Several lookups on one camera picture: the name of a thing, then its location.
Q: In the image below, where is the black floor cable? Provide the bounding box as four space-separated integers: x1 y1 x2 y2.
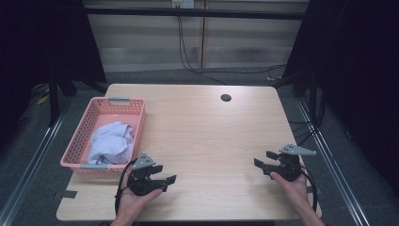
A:
197 63 287 76

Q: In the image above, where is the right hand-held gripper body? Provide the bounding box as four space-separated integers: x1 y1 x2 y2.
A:
269 143 317 183

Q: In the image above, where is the black horizontal bar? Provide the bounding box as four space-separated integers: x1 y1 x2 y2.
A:
84 7 310 21

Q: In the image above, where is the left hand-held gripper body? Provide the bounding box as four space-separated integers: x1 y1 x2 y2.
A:
126 153 156 196

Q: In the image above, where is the white towel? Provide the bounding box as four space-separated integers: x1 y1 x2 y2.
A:
88 121 136 166

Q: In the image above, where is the black hanging wall cable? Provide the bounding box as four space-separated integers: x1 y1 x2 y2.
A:
177 15 227 86

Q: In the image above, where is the person's right hand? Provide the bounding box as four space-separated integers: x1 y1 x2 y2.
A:
270 171 310 208

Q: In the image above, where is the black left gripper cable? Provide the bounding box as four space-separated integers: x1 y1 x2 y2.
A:
114 158 138 218

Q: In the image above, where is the white wall socket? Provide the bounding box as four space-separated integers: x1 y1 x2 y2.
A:
171 0 196 9

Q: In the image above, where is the pink perforated plastic basket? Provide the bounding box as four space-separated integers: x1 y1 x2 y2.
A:
59 96 147 176

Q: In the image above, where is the yellow floor object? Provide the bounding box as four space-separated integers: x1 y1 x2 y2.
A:
36 89 51 105

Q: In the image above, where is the bundle of black cables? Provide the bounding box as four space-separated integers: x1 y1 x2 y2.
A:
288 90 326 147

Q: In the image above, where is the black curtain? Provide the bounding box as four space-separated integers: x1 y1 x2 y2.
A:
281 0 399 196
0 0 107 152

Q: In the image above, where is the black metal stand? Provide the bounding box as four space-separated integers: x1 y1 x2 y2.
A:
47 69 61 127

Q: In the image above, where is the person's left hand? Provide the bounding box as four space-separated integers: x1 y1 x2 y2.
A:
117 173 164 220

